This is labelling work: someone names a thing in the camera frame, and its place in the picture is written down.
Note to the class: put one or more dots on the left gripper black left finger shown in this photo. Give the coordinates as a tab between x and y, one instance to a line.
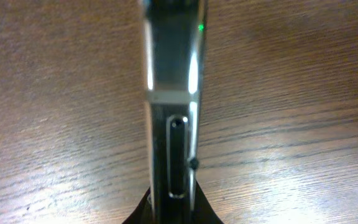
142	213

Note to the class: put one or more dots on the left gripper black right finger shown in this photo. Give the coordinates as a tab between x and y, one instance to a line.
203	211

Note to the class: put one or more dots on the black Galaxy flip phone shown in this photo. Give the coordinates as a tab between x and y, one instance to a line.
173	37

